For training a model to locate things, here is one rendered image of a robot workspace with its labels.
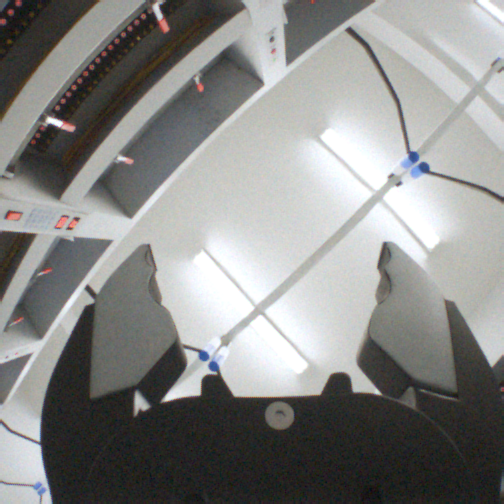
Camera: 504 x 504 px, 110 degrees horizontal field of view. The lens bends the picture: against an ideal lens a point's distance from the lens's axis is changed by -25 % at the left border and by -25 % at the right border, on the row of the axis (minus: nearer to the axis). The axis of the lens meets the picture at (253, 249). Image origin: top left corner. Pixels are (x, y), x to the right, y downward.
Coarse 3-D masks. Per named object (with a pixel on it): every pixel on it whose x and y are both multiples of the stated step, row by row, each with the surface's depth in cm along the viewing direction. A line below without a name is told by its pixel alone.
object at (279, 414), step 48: (336, 384) 5; (144, 432) 4; (192, 432) 4; (240, 432) 4; (288, 432) 4; (336, 432) 4; (384, 432) 4; (432, 432) 4; (96, 480) 3; (144, 480) 3; (192, 480) 3; (240, 480) 3; (288, 480) 3; (336, 480) 3; (384, 480) 3; (432, 480) 3
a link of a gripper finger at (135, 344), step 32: (128, 256) 10; (128, 288) 8; (96, 320) 7; (128, 320) 7; (160, 320) 7; (96, 352) 6; (128, 352) 6; (160, 352) 6; (96, 384) 5; (128, 384) 5; (160, 384) 6
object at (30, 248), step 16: (32, 240) 55; (48, 240) 50; (16, 256) 58; (32, 256) 50; (0, 272) 56; (16, 272) 49; (32, 272) 52; (0, 288) 57; (16, 288) 51; (0, 304) 50; (0, 320) 53; (16, 320) 62; (0, 336) 64; (0, 352) 61
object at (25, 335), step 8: (16, 304) 79; (16, 312) 77; (24, 312) 80; (24, 320) 78; (16, 328) 73; (24, 328) 76; (32, 328) 79; (8, 336) 68; (16, 336) 71; (24, 336) 74; (32, 336) 77; (8, 344) 66; (16, 344) 68; (24, 344) 71; (32, 344) 75; (40, 344) 81; (8, 352) 65; (8, 360) 68
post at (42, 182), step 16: (32, 160) 46; (32, 176) 43; (48, 176) 48; (64, 176) 55; (32, 192) 40; (48, 192) 44; (96, 192) 65; (64, 208) 47; (96, 208) 58; (112, 208) 67; (96, 224) 61; (112, 224) 66; (128, 224) 73
